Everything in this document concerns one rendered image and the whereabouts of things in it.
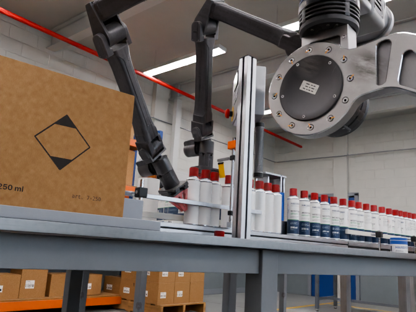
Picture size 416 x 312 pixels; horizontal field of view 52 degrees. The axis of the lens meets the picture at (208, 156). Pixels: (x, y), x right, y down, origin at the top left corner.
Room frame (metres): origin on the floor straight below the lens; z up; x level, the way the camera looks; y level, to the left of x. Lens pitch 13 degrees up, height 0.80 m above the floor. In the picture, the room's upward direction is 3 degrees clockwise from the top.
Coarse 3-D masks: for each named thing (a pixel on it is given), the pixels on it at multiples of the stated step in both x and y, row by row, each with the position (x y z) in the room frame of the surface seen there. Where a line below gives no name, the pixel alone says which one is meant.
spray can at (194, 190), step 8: (192, 168) 1.50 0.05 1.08; (192, 176) 1.50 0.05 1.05; (192, 184) 1.49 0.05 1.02; (200, 184) 1.51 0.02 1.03; (192, 192) 1.49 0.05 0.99; (192, 200) 1.49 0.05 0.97; (192, 208) 1.49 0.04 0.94; (184, 216) 1.50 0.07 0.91; (192, 216) 1.49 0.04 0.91; (192, 224) 1.49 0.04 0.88
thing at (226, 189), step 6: (228, 180) 1.61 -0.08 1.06; (222, 186) 1.62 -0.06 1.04; (228, 186) 1.60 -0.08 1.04; (222, 192) 1.62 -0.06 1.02; (228, 192) 1.60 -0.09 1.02; (222, 198) 1.61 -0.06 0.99; (228, 198) 1.60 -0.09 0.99; (222, 204) 1.61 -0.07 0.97; (228, 204) 1.60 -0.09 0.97; (222, 210) 1.61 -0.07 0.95; (222, 216) 1.61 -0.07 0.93; (228, 216) 1.60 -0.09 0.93; (222, 222) 1.61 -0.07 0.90
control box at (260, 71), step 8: (256, 72) 1.47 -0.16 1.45; (264, 72) 1.47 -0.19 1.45; (256, 80) 1.47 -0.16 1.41; (264, 80) 1.47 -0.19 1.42; (256, 88) 1.47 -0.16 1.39; (264, 88) 1.47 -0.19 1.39; (256, 96) 1.47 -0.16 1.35; (264, 96) 1.47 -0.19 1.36; (232, 104) 1.62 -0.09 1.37; (256, 104) 1.47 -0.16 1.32; (264, 104) 1.47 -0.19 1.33; (256, 112) 1.47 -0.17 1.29; (232, 120) 1.59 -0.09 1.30; (256, 120) 1.54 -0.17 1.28
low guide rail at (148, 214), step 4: (144, 212) 1.43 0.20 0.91; (148, 212) 1.44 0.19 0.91; (152, 212) 1.45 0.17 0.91; (156, 212) 1.46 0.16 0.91; (144, 216) 1.43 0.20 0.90; (148, 216) 1.44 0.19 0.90; (152, 216) 1.45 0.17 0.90; (156, 216) 1.46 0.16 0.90; (160, 216) 1.47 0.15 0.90; (164, 216) 1.48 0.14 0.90; (168, 216) 1.49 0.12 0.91; (172, 216) 1.50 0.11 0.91; (176, 216) 1.51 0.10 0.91; (180, 216) 1.52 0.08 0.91; (180, 220) 1.52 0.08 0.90
